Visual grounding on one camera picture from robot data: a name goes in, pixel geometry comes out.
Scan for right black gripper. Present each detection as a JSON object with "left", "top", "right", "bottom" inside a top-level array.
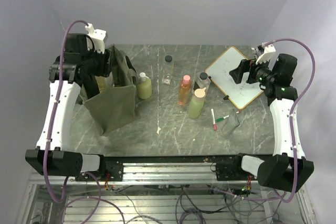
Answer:
[{"left": 229, "top": 55, "right": 276, "bottom": 86}]

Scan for orange bottle pink cap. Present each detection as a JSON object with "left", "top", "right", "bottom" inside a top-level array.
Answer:
[{"left": 178, "top": 75, "right": 192, "bottom": 105}]

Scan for tall clear square bottle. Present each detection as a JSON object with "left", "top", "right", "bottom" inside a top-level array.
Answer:
[{"left": 162, "top": 55, "right": 174, "bottom": 84}]

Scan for amber liquid clear bottle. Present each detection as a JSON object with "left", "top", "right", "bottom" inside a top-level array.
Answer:
[{"left": 96, "top": 77, "right": 107, "bottom": 92}]

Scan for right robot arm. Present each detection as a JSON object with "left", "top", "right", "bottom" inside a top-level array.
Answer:
[{"left": 229, "top": 54, "right": 314, "bottom": 193}]

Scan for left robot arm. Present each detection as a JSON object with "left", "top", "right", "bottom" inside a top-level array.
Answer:
[{"left": 25, "top": 29, "right": 111, "bottom": 180}]

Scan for olive canvas bag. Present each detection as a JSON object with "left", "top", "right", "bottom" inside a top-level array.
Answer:
[{"left": 83, "top": 45, "right": 140, "bottom": 136}]

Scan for yellow-framed whiteboard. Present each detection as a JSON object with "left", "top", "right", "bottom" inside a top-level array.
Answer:
[{"left": 205, "top": 46, "right": 263, "bottom": 110}]

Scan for short clear square bottle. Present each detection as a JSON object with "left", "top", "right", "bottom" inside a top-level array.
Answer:
[{"left": 192, "top": 72, "right": 211, "bottom": 94}]

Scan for red whiteboard marker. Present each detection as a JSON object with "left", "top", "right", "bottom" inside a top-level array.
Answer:
[{"left": 211, "top": 108, "right": 217, "bottom": 131}]

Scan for green whiteboard marker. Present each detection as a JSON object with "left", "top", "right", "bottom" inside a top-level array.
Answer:
[{"left": 216, "top": 115, "right": 229, "bottom": 122}]

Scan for clear plastic cup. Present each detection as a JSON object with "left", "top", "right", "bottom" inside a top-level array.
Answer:
[{"left": 220, "top": 114, "right": 240, "bottom": 138}]

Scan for yellow-green pump bottle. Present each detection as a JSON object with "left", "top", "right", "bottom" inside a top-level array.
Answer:
[{"left": 136, "top": 72, "right": 152, "bottom": 100}]

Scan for green bottle peach cap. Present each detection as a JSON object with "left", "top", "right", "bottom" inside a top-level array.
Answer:
[{"left": 187, "top": 88, "right": 206, "bottom": 119}]

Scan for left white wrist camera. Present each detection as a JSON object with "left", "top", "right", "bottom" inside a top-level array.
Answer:
[{"left": 85, "top": 23, "right": 108, "bottom": 53}]

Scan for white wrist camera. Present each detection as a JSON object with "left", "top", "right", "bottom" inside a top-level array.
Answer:
[
  {"left": 85, "top": 23, "right": 108, "bottom": 53},
  {"left": 251, "top": 42, "right": 276, "bottom": 65}
]

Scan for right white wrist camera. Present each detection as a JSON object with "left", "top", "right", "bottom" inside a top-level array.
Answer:
[{"left": 251, "top": 42, "right": 276, "bottom": 65}]

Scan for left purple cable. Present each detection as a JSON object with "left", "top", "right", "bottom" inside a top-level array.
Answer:
[{"left": 43, "top": 20, "right": 127, "bottom": 224}]

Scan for purple cable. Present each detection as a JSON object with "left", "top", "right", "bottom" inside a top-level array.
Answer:
[
  {"left": 43, "top": 20, "right": 127, "bottom": 224},
  {"left": 262, "top": 38, "right": 316, "bottom": 204}
]

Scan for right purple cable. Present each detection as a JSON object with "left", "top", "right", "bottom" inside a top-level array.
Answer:
[{"left": 262, "top": 38, "right": 316, "bottom": 204}]

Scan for aluminium mounting rail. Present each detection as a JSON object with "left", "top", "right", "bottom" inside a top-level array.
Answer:
[{"left": 27, "top": 154, "right": 316, "bottom": 185}]

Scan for tangled floor cables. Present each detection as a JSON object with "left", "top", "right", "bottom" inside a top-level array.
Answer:
[{"left": 57, "top": 182, "right": 289, "bottom": 224}]

